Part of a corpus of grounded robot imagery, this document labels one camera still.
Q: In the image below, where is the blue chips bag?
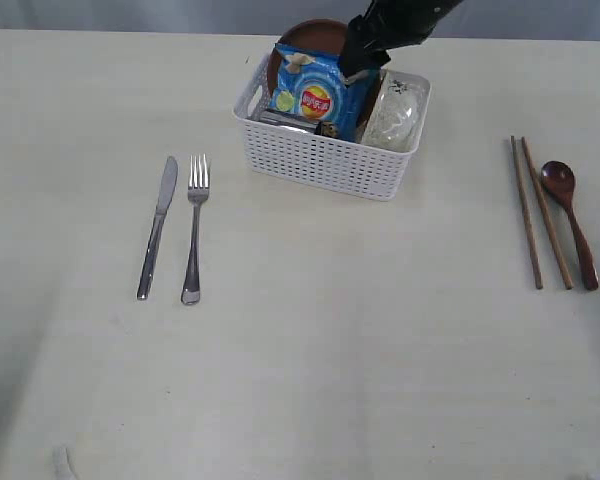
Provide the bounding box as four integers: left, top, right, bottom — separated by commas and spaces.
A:
269, 43, 379, 141

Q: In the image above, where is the wooden chopstick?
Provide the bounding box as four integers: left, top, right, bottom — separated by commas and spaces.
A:
510, 135, 543, 290
521, 137, 574, 290

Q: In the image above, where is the silver metal fork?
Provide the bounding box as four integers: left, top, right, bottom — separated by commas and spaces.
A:
181, 154, 210, 305

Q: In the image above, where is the white speckled ceramic bowl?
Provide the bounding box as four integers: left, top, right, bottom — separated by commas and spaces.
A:
361, 71, 422, 153

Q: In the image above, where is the silver table knife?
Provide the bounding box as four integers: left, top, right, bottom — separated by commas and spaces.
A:
136, 156, 178, 300

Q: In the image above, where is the shiny steel cup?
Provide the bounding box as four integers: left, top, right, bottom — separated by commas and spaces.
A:
258, 109, 339, 138

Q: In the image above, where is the brown round plate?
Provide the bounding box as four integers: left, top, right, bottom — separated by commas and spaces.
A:
277, 19, 382, 127

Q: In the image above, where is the white perforated plastic basket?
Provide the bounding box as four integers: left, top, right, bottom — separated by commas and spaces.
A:
233, 55, 431, 201

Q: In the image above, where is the dark wooden spoon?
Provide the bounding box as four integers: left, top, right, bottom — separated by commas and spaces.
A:
540, 161, 599, 291

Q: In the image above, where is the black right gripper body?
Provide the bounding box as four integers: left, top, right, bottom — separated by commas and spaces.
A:
338, 0, 462, 78

